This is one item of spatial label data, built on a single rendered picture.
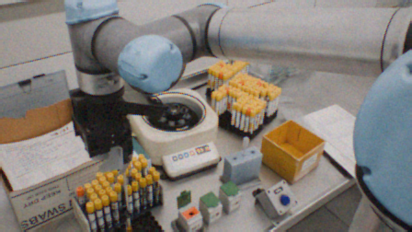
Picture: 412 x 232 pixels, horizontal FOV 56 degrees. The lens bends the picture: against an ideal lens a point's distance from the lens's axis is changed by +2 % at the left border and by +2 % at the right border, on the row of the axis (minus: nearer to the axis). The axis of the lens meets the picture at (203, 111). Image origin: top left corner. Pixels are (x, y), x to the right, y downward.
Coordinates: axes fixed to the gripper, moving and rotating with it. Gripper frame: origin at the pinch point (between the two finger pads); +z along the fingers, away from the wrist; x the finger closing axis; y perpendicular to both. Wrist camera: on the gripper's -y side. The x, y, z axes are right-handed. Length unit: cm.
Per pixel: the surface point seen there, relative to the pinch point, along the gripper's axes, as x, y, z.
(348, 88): -16, -104, 26
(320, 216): -15, -116, 113
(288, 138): -5, -58, 23
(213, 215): 6.5, -19.8, 22.5
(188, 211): 4.7, -13.2, 18.2
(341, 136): 3, -75, 24
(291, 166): 7, -47, 19
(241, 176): 0.6, -33.7, 21.5
